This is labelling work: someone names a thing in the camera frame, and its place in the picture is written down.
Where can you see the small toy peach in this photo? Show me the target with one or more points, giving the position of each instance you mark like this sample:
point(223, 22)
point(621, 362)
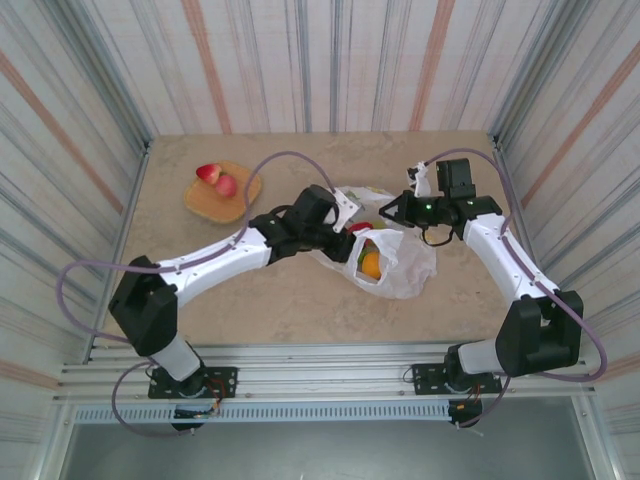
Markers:
point(359, 227)

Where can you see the green toy pear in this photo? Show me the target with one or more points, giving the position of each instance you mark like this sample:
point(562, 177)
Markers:
point(362, 256)

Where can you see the yellow toy pear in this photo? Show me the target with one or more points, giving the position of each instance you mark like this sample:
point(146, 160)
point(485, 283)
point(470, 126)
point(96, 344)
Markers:
point(372, 265)

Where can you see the white plastic bag lemon print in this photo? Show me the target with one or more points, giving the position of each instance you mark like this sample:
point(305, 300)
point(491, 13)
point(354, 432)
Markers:
point(410, 270)

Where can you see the pink toy fruit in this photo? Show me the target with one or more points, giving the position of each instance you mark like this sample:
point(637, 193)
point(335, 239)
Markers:
point(226, 186)

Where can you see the red strawberry-like fruit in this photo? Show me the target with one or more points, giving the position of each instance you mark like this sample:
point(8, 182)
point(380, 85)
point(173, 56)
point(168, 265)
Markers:
point(208, 173)

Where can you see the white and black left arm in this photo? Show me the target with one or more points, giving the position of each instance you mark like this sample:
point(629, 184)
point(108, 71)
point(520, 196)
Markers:
point(215, 262)

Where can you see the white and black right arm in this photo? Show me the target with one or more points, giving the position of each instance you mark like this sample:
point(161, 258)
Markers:
point(510, 265)

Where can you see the wooden fruit tray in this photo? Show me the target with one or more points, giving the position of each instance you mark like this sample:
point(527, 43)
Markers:
point(210, 202)

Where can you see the black base electronics module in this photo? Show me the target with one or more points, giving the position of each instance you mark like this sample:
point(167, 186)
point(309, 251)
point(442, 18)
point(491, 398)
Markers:
point(462, 410)
point(192, 414)

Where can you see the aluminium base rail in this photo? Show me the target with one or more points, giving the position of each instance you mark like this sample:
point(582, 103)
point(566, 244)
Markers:
point(320, 370)

